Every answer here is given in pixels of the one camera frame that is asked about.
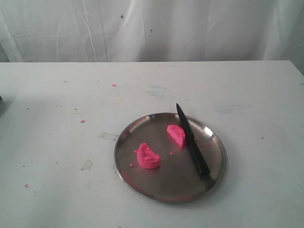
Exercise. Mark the pink dough half piece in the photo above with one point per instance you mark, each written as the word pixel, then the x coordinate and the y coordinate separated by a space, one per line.
pixel 177 134

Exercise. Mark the round steel plate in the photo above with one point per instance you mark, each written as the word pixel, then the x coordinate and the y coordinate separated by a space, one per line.
pixel 176 180

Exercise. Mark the white plastic backdrop sheet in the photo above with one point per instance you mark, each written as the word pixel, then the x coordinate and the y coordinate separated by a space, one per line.
pixel 151 30

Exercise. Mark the black knife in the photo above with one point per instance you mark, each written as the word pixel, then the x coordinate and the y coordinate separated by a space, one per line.
pixel 198 160

